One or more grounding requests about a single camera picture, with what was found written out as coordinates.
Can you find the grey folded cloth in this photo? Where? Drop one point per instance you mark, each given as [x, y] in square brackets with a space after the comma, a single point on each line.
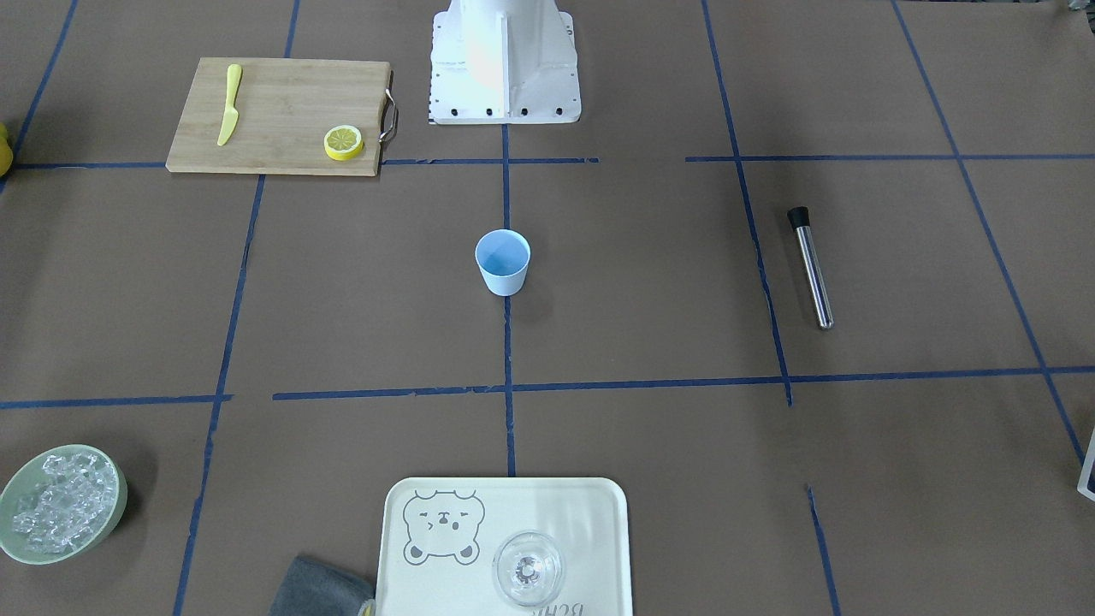
[313, 588]

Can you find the light blue cup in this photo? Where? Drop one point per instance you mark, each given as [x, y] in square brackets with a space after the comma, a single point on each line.
[503, 258]

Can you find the clear wine glass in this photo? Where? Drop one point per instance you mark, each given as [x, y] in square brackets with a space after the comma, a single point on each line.
[529, 569]

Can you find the cream bear tray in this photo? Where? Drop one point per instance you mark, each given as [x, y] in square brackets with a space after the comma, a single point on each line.
[440, 535]

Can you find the green bowl of ice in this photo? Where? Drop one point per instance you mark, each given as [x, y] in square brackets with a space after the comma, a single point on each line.
[61, 504]

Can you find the yellow lemon half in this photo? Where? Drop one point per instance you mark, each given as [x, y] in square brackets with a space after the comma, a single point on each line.
[343, 142]

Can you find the wooden cutting board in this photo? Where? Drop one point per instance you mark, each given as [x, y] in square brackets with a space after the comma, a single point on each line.
[286, 106]

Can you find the yellow lemon at edge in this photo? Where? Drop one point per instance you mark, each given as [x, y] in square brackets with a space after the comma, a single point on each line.
[7, 155]

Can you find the yellow plastic knife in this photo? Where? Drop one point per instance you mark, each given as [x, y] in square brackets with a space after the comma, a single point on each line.
[230, 115]

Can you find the steel muddler black tip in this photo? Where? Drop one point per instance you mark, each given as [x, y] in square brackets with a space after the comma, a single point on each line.
[800, 223]

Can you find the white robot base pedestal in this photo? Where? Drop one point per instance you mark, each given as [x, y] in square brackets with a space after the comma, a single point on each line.
[503, 63]

